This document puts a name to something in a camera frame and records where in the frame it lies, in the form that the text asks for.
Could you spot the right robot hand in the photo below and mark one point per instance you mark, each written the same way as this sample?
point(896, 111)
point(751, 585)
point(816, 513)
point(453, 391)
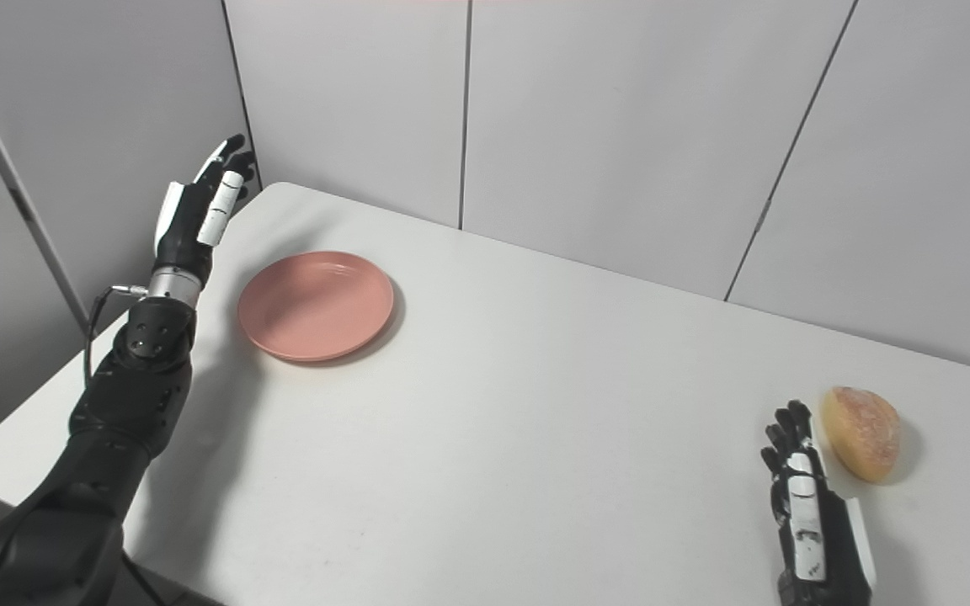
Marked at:
point(813, 522)

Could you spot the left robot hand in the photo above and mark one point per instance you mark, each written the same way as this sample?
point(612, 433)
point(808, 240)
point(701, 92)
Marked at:
point(194, 215)

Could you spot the bread roll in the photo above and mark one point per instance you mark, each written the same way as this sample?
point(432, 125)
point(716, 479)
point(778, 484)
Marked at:
point(862, 433)

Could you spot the pink plate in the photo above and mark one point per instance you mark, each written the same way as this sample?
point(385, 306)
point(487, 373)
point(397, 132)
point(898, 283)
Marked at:
point(317, 305)

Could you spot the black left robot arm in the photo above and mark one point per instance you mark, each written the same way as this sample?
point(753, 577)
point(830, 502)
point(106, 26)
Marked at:
point(89, 446)

